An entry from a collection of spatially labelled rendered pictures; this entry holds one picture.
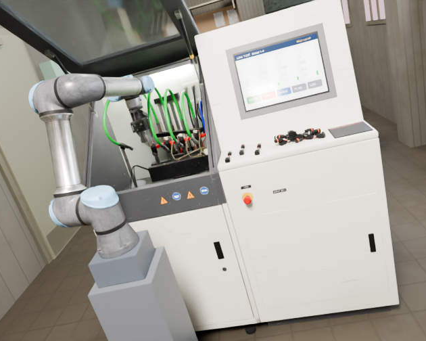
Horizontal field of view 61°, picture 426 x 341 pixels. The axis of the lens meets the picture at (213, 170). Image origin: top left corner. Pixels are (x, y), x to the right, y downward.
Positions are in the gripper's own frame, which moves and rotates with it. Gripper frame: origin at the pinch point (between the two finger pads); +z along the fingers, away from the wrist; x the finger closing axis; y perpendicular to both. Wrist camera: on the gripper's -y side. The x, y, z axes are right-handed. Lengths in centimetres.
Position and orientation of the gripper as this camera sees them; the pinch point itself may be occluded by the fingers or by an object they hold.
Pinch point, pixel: (149, 143)
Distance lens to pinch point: 190.6
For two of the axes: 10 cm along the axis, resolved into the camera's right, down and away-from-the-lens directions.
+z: 2.6, 9.1, 3.2
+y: -1.1, 3.5, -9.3
